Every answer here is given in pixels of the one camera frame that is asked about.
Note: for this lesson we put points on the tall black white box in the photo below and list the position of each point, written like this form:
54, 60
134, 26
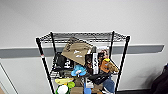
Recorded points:
91, 64

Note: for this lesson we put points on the box with colourful picture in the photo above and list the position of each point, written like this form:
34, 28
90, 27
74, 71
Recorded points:
103, 52

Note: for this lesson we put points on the blue plush toy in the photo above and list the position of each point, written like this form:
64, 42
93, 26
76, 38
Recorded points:
79, 70

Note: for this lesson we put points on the orange toy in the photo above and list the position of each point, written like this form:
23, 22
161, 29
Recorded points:
106, 61

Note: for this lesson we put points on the brown plush toy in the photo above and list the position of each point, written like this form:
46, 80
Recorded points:
108, 68

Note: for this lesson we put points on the black soft bag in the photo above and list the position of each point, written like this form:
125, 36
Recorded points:
98, 78

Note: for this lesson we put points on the small cardboard box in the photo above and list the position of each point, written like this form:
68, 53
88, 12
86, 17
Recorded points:
77, 89

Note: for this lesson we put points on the yellow green toy bowls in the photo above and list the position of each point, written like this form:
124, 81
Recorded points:
63, 86

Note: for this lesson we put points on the dark blue cap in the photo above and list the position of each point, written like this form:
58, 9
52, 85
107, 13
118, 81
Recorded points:
109, 86

